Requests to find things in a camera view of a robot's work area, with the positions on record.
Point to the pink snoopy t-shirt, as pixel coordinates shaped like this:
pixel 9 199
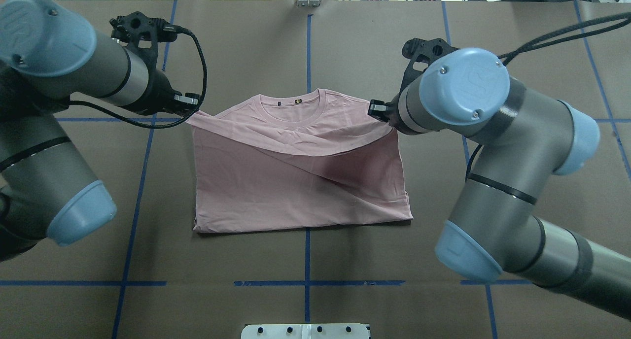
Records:
pixel 315 160

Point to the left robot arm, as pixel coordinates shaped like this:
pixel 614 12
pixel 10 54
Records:
pixel 48 53

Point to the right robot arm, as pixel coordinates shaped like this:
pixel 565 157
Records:
pixel 525 138

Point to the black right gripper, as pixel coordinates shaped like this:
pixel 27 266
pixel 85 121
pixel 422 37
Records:
pixel 393 113

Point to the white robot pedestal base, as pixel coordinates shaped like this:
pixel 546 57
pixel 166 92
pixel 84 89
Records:
pixel 307 331

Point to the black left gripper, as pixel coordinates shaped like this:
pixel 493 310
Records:
pixel 161 89

